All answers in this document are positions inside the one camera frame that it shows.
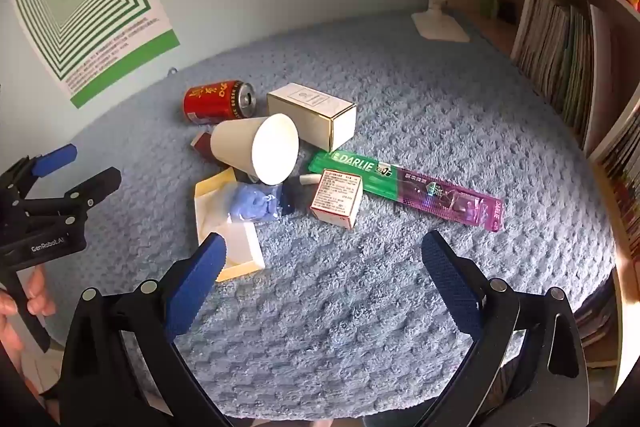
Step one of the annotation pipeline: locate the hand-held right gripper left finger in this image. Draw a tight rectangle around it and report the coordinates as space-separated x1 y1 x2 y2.
52 232 236 427

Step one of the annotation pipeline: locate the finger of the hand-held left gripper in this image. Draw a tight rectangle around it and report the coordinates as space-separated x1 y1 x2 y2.
15 166 123 220
0 144 78 198

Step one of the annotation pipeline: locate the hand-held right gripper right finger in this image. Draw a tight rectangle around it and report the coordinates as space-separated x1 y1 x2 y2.
415 229 591 427

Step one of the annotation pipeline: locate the green purple toothbrush packet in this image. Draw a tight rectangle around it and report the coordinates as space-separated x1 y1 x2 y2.
307 149 506 234

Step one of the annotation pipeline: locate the red drink can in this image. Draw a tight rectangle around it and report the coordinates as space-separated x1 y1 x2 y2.
182 80 258 126

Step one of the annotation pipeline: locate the white cardboard box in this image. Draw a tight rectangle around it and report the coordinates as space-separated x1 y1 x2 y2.
266 83 357 152

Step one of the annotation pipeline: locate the person's left hand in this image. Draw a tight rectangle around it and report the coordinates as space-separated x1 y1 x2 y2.
0 268 57 359

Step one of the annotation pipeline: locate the crumpled blue glove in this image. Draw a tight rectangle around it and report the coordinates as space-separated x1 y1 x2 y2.
229 183 281 224

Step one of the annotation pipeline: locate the small brown red packet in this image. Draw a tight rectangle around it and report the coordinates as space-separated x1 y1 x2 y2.
191 131 221 164

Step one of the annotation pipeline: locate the small white medicine box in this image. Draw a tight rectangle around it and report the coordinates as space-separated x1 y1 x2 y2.
310 168 364 230

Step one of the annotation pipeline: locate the white paper cup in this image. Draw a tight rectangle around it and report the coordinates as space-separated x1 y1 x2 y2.
210 113 300 186

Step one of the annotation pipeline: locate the low stack of flat books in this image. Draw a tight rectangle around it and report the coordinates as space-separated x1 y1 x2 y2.
575 292 618 348

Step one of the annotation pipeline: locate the row of leaning colourful books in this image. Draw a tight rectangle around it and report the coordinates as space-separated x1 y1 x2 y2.
597 107 640 258

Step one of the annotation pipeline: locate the row of thin upright books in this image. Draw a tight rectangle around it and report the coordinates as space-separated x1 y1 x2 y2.
512 0 598 138

